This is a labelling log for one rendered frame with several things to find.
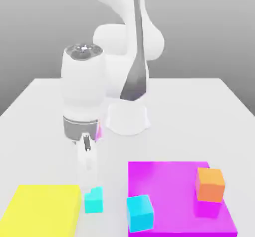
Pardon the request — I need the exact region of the small orange cube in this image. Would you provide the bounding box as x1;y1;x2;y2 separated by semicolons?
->
195;167;226;203

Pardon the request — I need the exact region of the large magenta box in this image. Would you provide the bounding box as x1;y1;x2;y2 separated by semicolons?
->
127;161;238;237

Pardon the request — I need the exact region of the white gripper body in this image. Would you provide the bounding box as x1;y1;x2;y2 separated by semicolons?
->
77;141;99;184

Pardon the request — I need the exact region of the small teal cube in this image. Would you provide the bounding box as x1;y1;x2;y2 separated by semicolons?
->
84;186;104;214

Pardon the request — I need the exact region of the small cyan cube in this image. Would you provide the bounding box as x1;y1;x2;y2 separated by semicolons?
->
126;194;155;233

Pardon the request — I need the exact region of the large yellow box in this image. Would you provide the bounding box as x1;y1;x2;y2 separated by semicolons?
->
0;184;82;237

